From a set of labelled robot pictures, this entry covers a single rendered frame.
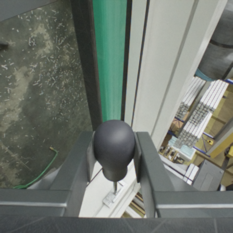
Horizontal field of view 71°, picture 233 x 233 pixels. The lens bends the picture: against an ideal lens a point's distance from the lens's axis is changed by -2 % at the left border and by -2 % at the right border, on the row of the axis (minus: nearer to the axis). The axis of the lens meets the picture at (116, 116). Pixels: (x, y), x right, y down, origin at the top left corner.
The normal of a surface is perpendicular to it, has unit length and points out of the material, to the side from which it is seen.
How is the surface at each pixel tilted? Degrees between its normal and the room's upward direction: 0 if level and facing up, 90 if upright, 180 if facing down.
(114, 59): 0
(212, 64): 89
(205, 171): 90
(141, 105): 90
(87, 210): 90
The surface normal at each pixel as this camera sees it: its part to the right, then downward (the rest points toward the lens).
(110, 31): 0.79, 0.50
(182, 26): -0.61, 0.63
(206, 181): 0.00, -0.60
